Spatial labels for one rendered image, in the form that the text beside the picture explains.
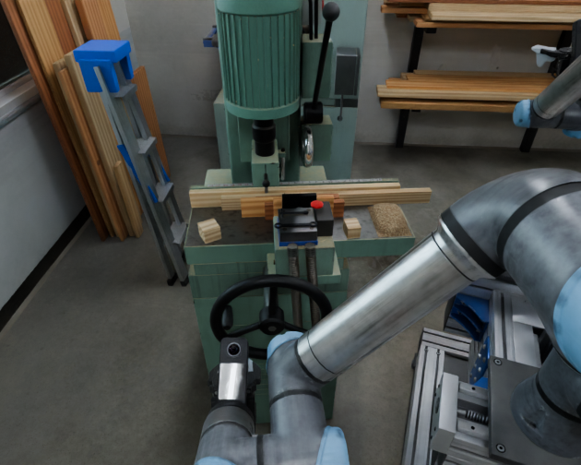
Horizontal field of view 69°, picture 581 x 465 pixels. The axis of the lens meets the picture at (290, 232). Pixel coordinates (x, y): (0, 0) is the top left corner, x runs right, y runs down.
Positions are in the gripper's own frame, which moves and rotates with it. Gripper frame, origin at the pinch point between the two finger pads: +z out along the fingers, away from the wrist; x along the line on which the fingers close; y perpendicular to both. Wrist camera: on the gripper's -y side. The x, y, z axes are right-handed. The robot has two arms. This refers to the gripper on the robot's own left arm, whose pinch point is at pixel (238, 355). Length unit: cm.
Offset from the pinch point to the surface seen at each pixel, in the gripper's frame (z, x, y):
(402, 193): 40, 45, -29
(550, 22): 171, 171, -119
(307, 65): 41, 18, -64
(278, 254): 18.2, 8.7, -16.3
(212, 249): 29.2, -8.0, -15.9
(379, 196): 41, 38, -28
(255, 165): 30.4, 3.5, -37.0
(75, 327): 119, -86, 36
